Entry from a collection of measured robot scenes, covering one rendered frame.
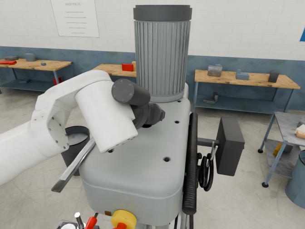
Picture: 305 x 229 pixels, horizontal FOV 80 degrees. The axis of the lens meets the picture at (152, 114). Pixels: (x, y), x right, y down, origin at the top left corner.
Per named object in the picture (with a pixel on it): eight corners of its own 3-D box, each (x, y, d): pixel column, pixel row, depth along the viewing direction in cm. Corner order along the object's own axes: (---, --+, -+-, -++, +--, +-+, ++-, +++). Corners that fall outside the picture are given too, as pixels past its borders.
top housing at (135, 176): (177, 235, 44) (183, 192, 36) (79, 212, 49) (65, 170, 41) (188, 127, 83) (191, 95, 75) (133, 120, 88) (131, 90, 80)
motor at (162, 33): (182, 105, 67) (191, 4, 51) (130, 100, 71) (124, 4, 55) (185, 86, 84) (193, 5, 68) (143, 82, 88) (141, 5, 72)
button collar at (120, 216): (135, 235, 44) (133, 221, 41) (111, 229, 45) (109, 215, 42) (137, 226, 46) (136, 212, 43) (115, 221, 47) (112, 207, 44)
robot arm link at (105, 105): (118, 147, 38) (86, 160, 27) (96, 102, 39) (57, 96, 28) (166, 121, 35) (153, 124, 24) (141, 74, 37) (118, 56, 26)
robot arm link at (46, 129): (131, 120, 33) (60, 156, 31) (110, 78, 34) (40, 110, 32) (129, 114, 26) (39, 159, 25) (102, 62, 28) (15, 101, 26)
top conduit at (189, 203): (195, 216, 43) (197, 208, 42) (178, 213, 44) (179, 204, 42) (197, 119, 81) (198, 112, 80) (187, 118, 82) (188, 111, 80)
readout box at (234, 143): (237, 177, 85) (248, 142, 75) (216, 174, 87) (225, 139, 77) (230, 149, 102) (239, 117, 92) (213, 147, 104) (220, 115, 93)
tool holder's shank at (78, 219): (77, 229, 95) (72, 217, 90) (80, 223, 98) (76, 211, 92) (82, 231, 95) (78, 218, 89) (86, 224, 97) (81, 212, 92)
